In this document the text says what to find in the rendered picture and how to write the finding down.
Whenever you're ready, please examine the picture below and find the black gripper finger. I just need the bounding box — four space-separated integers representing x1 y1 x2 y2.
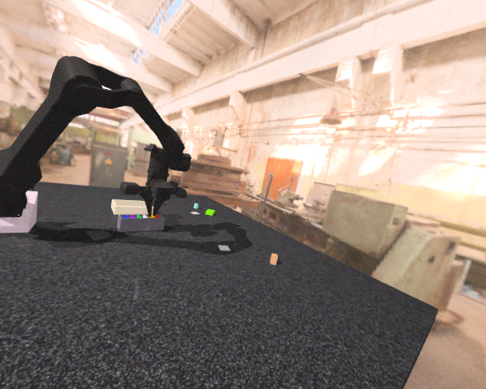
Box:
153 197 170 216
139 193 154 217

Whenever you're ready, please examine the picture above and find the cream rectangular tray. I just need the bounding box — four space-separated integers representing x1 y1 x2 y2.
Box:
111 199 148 215

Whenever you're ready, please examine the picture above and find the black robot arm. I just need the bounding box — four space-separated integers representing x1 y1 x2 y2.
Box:
0 56 192 218

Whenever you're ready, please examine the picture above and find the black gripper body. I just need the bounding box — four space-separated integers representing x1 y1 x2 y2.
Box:
120 166 186 198

